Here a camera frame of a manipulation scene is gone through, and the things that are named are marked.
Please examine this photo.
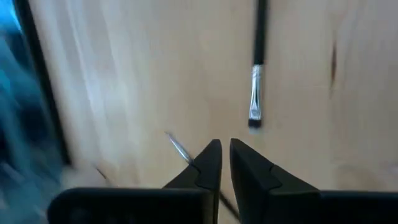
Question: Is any long thin liner makeup brush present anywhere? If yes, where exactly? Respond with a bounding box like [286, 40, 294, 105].
[165, 131, 241, 220]

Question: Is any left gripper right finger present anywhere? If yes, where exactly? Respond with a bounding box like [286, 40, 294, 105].
[229, 138, 322, 224]

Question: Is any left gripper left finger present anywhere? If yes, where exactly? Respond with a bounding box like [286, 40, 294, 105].
[162, 138, 223, 224]

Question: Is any silver pen at left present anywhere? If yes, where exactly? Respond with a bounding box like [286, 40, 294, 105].
[248, 0, 269, 135]

